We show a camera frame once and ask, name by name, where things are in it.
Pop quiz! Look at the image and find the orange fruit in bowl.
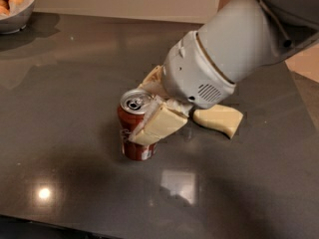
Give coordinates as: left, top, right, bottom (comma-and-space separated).
8, 0, 24, 8

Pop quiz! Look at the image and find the silver metal bowl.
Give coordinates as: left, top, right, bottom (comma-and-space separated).
0, 0, 36, 34

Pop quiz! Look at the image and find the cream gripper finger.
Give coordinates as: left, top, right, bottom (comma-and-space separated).
139, 66, 168, 99
129, 96, 192, 145

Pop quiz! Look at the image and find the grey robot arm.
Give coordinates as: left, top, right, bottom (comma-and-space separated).
130, 0, 319, 145

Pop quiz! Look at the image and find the red coke can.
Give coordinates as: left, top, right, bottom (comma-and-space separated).
117, 89, 156, 161

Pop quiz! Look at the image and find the yellow sponge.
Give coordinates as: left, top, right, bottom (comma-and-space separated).
192, 105, 243, 138

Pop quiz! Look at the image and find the white paper bowl liner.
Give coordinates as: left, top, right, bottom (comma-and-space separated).
0, 0, 35, 19

